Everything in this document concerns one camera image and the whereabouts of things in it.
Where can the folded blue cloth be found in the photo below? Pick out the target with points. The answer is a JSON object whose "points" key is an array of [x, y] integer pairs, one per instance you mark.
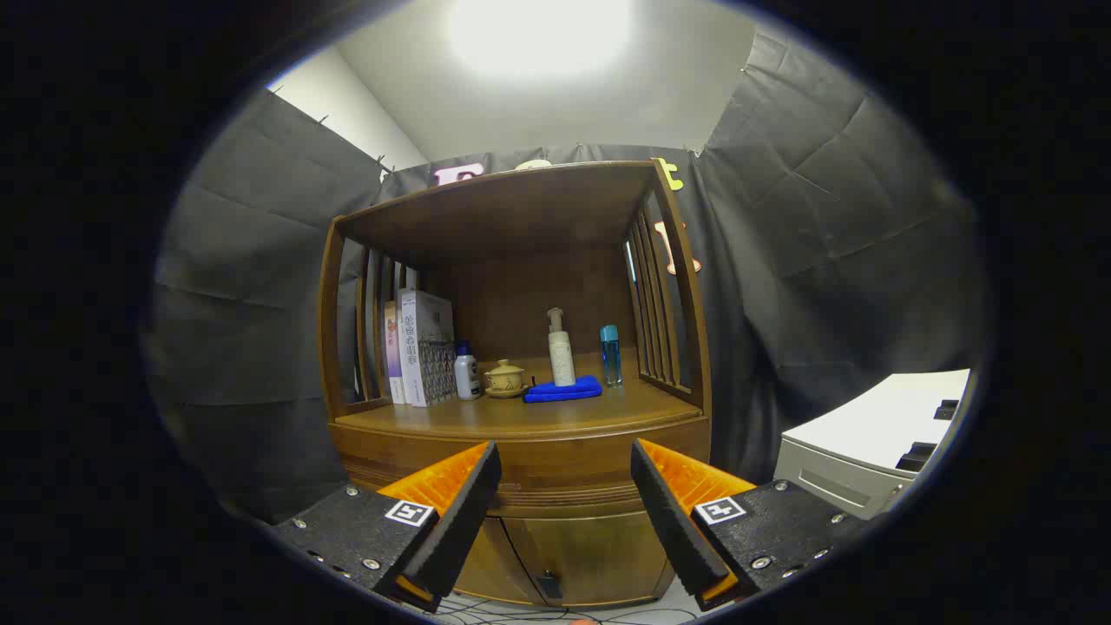
{"points": [[564, 391]]}

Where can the white bottle with blue cap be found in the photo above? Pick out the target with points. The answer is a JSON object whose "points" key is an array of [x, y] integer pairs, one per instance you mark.
{"points": [[468, 378]]}

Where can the pink purple book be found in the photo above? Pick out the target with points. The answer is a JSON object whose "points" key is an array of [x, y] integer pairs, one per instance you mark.
{"points": [[392, 356]]}

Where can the wooden countertop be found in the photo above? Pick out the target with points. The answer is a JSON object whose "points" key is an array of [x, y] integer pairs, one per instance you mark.
{"points": [[573, 415]]}

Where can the white patterned book box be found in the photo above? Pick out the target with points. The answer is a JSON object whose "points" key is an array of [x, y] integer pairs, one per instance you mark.
{"points": [[421, 347]]}

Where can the white pump bottle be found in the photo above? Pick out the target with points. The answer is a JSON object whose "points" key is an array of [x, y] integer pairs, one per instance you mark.
{"points": [[562, 356]]}

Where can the black backdrop cloth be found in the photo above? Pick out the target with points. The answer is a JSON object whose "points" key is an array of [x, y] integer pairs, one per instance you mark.
{"points": [[260, 304]]}

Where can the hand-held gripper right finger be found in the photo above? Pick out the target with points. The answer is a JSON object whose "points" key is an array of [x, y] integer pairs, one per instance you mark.
{"points": [[673, 521]]}

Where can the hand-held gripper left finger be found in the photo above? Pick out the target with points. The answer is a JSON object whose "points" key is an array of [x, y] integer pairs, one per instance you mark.
{"points": [[460, 521]]}

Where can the wooden drawer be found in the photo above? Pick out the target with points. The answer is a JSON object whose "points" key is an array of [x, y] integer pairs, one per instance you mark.
{"points": [[564, 464]]}

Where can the ceiling light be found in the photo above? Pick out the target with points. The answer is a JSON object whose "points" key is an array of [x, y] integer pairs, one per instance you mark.
{"points": [[538, 35]]}

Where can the blue glass bottle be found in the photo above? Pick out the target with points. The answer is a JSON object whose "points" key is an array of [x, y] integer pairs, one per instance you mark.
{"points": [[611, 356]]}

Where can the wooden cabinet door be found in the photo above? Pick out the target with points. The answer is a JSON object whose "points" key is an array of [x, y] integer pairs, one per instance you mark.
{"points": [[490, 564], [599, 551]]}

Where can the wooden cabinet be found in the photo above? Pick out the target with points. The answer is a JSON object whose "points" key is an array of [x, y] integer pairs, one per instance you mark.
{"points": [[521, 217]]}

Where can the yellow lidded teacup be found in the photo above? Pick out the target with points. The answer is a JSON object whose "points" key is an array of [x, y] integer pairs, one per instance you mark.
{"points": [[504, 379]]}

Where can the white machine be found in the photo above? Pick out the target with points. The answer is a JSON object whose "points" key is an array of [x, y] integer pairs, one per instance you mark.
{"points": [[868, 425]]}

